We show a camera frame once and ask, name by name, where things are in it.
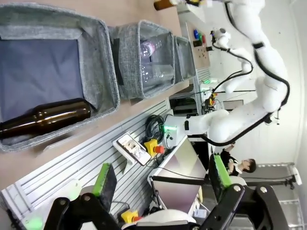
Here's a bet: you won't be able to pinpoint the black-haired background person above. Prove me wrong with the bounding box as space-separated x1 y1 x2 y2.
220 143 258 177

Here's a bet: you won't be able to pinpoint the grey fabric basket labelled Plastic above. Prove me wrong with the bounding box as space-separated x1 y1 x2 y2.
107 20 176 100

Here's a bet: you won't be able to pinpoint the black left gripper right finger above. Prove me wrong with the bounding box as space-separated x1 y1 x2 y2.
199 153 288 230

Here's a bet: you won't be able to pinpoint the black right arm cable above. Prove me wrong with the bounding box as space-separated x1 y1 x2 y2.
201 0 291 147

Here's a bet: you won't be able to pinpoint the clear plastic bottle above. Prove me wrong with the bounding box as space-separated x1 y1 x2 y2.
141 62 175 91

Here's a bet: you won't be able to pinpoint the yellow emergency stop button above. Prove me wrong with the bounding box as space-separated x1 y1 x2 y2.
143 139 165 156
120 209 142 224

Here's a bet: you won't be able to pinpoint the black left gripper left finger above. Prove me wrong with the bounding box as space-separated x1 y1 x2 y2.
44 162 122 230

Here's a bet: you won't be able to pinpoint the white smartphone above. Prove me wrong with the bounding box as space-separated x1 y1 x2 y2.
112 133 153 167

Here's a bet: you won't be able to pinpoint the wooden board with coloured buttons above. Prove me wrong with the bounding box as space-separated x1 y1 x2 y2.
189 23 212 70

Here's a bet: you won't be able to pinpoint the grey fabric basket labelled Can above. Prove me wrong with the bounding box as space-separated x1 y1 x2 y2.
173 35 196 84

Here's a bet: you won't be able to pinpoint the white control box green light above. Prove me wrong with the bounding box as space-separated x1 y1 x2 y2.
162 124 178 150

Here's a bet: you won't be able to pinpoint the clear bottle with pink label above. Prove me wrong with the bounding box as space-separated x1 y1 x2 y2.
140 33 172 58

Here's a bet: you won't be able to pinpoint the grey fabric basket labelled Bottle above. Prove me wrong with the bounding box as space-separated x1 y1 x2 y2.
0 2 120 153

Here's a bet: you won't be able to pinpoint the black tripod bar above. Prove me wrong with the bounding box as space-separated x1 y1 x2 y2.
239 176 302 190

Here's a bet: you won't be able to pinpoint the coiled black cables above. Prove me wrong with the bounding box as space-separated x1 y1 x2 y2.
145 114 169 140

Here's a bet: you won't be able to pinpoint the brown glass beer bottle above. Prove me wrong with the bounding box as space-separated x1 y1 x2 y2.
0 97 92 140
153 0 177 11

